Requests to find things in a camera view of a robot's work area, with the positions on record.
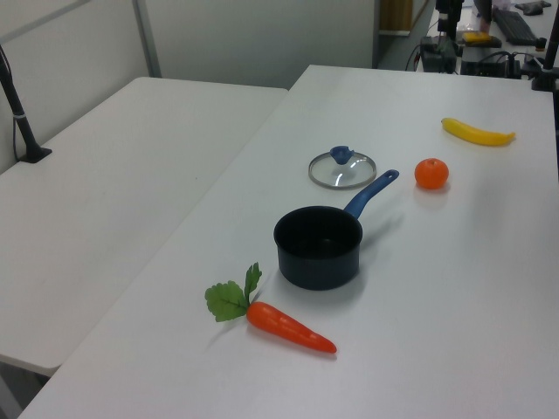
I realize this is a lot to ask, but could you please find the orange toy mandarin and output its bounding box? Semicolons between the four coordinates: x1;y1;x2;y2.
414;157;450;190

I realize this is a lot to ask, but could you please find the white side table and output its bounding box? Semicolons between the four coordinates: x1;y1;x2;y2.
0;77;289;377

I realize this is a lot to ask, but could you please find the yellow toy banana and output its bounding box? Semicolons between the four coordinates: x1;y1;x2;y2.
440;117;517;148

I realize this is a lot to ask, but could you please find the grey metal partition post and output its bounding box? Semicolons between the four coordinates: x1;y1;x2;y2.
133;0;162;79

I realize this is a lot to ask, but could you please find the dark pot with blue handle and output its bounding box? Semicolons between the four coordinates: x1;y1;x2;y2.
273;168;400;292

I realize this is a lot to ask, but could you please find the black camera stand pole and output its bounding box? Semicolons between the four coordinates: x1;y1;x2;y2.
0;43;52;164
530;25;559;93

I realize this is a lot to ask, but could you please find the black keyboard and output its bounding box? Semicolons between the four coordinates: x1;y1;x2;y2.
492;8;536;45

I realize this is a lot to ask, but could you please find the black electronics box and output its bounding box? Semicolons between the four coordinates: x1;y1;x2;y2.
419;37;458;73
460;47;523;79

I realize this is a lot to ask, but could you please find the wooden cabinet panel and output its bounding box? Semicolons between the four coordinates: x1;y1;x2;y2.
378;0;414;36

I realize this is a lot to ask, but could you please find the glass lid with blue knob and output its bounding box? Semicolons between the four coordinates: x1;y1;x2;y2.
307;146;377;189

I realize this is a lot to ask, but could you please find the black cylindrical device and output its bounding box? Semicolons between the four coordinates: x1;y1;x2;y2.
436;0;464;40

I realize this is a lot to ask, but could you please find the orange toy carrot with leaves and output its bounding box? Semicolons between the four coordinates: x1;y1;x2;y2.
204;262;338;355

